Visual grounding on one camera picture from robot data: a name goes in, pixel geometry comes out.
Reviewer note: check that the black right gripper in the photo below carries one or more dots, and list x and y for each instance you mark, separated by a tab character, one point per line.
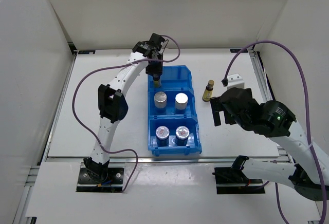
217	107

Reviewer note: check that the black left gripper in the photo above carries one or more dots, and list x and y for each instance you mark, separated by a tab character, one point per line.
158	70

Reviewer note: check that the yellow label bottle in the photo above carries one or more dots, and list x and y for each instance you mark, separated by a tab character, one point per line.
157	82
208	91

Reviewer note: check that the white bead jar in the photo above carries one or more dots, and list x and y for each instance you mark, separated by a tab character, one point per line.
160	102
181	101

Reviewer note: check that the sauce jar white lid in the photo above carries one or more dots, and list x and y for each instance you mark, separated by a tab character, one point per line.
182	134
162	136

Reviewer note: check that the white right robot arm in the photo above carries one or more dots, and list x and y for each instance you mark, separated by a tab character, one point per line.
276	122

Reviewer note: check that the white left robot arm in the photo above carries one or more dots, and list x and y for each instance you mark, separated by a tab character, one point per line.
112	104

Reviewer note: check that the blue three-compartment plastic bin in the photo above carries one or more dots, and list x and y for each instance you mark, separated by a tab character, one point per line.
175	79

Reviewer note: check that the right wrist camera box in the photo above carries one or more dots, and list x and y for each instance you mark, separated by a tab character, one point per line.
233	81

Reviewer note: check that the right side aluminium rail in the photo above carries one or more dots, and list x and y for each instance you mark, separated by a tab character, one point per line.
263	147

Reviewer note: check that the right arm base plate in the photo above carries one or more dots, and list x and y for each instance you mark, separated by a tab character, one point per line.
229	182

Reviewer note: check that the left side aluminium rail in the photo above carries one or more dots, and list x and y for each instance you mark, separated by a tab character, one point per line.
44	154

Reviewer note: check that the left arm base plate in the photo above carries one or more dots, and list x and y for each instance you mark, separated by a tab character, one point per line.
111	182

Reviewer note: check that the aluminium table edge rail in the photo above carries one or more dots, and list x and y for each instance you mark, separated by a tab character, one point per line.
164	159

